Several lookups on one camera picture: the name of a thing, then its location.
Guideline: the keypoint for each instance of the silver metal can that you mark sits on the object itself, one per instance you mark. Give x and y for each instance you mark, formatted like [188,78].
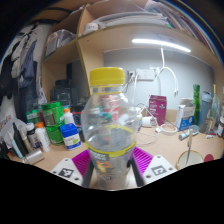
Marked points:
[33,156]

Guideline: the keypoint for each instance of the white wall socket strip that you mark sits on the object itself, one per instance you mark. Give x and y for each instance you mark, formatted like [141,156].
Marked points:
[145,74]

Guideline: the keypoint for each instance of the magenta carton box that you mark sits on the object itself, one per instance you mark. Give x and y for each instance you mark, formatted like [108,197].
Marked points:
[157,108]

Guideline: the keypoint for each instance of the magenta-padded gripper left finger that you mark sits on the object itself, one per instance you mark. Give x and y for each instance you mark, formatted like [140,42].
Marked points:
[66,168]

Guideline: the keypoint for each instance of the wooden shelf unit with books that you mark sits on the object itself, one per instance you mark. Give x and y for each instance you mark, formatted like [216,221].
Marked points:
[100,36]

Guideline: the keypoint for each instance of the white LED light bar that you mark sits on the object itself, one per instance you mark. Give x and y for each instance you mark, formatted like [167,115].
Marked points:
[160,44]

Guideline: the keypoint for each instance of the white bottle with orange cap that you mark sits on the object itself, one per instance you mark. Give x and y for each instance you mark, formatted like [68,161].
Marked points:
[69,116]
[42,138]

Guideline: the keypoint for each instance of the green plastic jar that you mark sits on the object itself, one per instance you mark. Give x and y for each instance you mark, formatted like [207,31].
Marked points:
[52,113]
[55,135]

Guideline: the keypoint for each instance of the black electronic device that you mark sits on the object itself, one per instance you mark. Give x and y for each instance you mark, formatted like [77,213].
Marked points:
[63,93]

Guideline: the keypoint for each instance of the hanging clothes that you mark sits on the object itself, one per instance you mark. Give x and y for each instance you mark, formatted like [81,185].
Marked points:
[23,66]

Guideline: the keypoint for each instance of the clear yellow-capped drink bottle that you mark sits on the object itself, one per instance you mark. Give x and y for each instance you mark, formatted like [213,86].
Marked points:
[108,133]

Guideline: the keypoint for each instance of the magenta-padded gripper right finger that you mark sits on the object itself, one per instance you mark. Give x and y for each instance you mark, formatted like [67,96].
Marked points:
[160,168]

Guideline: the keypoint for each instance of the blue and white carton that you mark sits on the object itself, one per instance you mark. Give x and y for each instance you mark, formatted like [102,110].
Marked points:
[184,115]

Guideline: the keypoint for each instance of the wooden stirring stick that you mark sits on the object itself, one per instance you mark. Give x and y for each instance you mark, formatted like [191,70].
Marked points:
[189,146]

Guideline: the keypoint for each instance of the white jar with blue lid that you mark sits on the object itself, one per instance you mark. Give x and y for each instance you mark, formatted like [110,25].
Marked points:
[71,136]

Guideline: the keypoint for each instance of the green glass bottle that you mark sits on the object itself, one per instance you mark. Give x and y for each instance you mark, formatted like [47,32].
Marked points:
[196,103]

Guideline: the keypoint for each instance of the grey shaker bottle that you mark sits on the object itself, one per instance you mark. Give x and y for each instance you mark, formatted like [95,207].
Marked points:
[205,111]

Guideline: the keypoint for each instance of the white bottle with dark cap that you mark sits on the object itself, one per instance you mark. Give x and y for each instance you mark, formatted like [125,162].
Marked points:
[32,135]

